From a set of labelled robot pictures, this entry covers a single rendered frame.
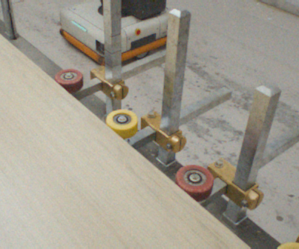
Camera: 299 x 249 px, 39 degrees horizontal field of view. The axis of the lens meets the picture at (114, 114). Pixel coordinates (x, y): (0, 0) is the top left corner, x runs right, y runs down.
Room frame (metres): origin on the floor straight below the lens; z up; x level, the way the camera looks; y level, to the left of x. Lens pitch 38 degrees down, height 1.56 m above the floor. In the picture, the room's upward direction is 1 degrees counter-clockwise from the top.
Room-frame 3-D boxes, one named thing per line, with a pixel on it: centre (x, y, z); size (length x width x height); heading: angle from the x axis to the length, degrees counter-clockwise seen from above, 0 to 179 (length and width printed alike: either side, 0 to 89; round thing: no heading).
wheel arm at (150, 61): (1.12, -0.03, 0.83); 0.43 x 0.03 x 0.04; 127
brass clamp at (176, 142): (0.87, -0.13, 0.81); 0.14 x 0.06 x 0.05; 37
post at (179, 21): (0.85, -0.15, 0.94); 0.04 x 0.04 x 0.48; 37
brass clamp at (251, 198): (0.67, -0.28, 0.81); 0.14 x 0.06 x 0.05; 37
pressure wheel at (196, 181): (0.61, -0.17, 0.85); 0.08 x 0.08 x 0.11
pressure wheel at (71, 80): (1.01, 0.13, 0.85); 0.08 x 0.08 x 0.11
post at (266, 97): (0.65, -0.29, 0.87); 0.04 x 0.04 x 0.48; 37
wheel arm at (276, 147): (0.72, -0.33, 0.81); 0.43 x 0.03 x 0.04; 127
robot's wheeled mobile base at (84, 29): (2.86, -0.02, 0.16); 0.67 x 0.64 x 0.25; 126
